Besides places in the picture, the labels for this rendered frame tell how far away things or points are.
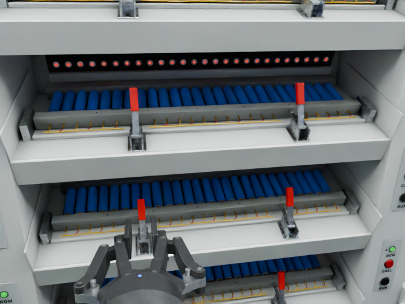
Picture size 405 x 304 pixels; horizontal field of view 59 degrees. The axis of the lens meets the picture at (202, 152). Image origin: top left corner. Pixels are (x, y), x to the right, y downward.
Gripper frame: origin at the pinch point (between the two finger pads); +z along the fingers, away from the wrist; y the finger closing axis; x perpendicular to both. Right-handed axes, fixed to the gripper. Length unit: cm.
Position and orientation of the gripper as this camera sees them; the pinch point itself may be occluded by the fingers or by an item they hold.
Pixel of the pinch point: (141, 236)
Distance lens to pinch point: 50.7
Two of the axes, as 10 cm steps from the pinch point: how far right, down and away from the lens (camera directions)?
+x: -0.3, -9.8, -1.7
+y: 9.8, -0.6, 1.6
